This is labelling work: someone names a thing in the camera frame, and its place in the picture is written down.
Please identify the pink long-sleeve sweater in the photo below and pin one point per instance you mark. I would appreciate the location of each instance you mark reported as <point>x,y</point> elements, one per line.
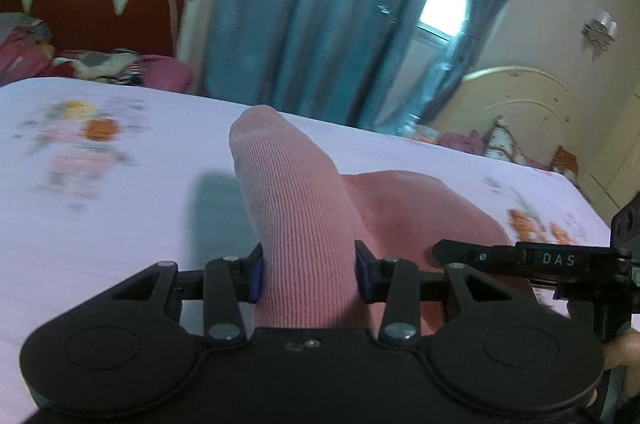
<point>308,217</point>

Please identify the red heart-shaped headboard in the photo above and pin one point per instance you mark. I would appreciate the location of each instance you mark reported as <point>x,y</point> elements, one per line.
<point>162,27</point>

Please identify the person's right hand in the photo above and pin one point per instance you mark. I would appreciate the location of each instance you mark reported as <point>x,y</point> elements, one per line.
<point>625,351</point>

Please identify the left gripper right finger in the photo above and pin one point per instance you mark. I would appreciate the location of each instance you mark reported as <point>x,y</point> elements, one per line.
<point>395,283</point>

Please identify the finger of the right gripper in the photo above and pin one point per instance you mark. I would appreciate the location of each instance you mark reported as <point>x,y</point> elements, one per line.
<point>486,257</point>

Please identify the patterned pillow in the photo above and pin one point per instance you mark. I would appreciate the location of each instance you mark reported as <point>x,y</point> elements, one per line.
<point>500,144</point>

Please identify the wall lamp fixture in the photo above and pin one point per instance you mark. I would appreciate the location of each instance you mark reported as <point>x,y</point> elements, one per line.
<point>600,32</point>

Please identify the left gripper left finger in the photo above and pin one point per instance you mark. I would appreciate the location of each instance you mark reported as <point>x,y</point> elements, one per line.
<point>227,282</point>

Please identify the pile of clothes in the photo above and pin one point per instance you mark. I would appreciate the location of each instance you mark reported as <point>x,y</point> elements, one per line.
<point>27,52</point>

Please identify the floral white bed sheet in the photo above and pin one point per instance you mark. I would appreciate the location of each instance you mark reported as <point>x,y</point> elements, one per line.
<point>100,181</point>

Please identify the cream arched headboard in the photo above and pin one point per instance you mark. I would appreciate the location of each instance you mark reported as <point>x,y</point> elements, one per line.
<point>541,112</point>

